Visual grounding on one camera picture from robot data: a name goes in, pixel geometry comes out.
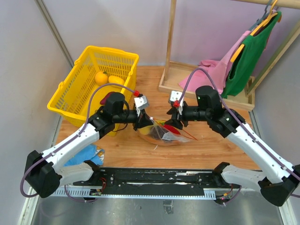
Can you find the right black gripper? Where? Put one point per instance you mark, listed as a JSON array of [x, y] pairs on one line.
[[175, 121]]

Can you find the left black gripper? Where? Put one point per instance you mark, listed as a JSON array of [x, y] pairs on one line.
[[143, 120]]

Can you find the red chili pepper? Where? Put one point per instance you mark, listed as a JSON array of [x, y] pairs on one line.
[[171, 129]]

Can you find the yellow banana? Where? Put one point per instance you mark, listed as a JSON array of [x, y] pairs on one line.
[[146, 130]]

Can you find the dark red grape bunch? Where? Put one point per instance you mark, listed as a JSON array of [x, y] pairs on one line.
[[157, 133]]

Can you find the clear zip top bag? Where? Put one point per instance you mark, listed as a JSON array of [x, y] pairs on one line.
[[184, 136]]

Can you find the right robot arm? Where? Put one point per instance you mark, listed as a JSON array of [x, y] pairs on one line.
[[277, 178]]

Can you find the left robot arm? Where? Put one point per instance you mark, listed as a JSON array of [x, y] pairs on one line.
[[45, 171]]

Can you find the wooden clothes rack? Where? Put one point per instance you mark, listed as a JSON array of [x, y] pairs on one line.
[[177, 75]]

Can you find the yellow mango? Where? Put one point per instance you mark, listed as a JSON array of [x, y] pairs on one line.
[[116, 79]]

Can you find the orange fruit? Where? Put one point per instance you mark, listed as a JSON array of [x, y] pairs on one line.
[[101, 78]]

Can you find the blue patterned cloth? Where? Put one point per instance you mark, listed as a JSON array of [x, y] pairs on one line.
[[91, 152]]

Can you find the pink shirt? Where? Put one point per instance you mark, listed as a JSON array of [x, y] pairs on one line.
[[218, 70]]

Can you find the yellow plastic basket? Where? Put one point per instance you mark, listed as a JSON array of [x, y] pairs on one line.
[[77, 96]]

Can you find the green shirt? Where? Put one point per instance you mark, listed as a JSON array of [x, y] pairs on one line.
[[245, 63]]

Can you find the grey hanger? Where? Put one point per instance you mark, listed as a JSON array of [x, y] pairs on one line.
[[270, 6]]

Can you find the yellow hanger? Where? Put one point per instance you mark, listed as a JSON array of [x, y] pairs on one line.
[[254, 32]]

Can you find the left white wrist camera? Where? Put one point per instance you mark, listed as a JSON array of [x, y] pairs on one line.
[[141, 103]]

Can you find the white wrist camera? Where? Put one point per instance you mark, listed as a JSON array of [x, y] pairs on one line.
[[141, 103], [176, 101]]

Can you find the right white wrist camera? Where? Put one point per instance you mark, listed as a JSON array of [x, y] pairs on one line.
[[176, 101]]

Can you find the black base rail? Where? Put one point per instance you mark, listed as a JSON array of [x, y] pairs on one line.
[[156, 184]]

